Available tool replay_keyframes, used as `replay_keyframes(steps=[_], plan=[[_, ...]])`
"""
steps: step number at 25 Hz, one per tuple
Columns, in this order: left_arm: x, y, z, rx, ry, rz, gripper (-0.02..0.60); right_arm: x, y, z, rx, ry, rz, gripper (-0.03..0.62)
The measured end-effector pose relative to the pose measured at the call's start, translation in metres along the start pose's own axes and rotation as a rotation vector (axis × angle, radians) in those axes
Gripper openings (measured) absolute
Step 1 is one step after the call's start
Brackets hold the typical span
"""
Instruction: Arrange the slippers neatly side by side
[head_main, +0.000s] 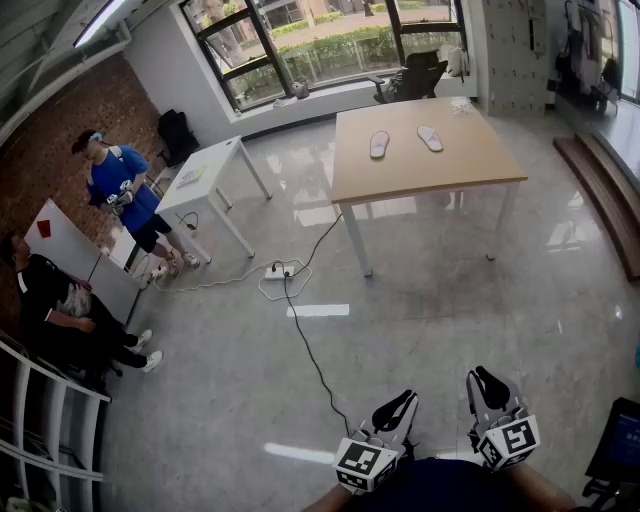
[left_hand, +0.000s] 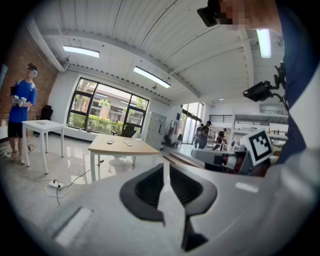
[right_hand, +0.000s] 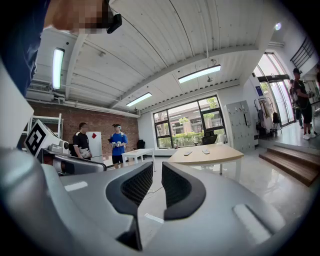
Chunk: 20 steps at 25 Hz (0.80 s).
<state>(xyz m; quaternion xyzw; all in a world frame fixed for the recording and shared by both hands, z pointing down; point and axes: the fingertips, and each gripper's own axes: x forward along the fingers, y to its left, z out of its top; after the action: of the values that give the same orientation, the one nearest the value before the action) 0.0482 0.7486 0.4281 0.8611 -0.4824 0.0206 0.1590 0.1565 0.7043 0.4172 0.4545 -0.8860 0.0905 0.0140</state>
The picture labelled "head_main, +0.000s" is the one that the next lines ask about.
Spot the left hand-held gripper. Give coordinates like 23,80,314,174
332,390,420,496

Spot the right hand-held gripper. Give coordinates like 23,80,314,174
466,365,542,472

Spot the white slipper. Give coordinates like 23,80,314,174
369,130,391,160
416,124,445,153

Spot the person's left forearm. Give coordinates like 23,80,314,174
299,482,361,512

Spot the person's right forearm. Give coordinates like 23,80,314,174
499,462,581,512

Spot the person's navy shirt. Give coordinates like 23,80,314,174
319,457,541,512

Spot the black monitor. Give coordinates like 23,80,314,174
584,397,640,484

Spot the wooden table with white legs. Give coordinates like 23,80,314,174
330,95,529,279

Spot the wooden bench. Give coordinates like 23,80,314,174
552,132,640,284

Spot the white desk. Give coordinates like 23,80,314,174
153,134,274,265

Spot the yellow green booklet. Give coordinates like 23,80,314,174
175,167,207,190

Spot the black office chair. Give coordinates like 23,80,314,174
367,51,450,105

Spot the grey locker cabinet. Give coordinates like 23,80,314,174
482,0,549,119

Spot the white backpack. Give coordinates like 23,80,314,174
438,43,471,84

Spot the clothes rack with garments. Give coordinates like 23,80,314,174
552,0,624,114

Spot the black backpack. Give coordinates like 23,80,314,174
157,108,200,169

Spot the white folding table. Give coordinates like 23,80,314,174
23,198,144,326

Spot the white shelf rack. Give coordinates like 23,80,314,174
0,327,112,512

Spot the black framed window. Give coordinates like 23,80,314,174
178,0,469,112

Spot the ceiling light strip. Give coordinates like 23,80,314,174
72,0,126,50

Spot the long black cable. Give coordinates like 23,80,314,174
283,272,354,437

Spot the short black plug cable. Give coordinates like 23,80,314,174
272,213,344,274

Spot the white cable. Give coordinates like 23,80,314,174
149,257,314,302

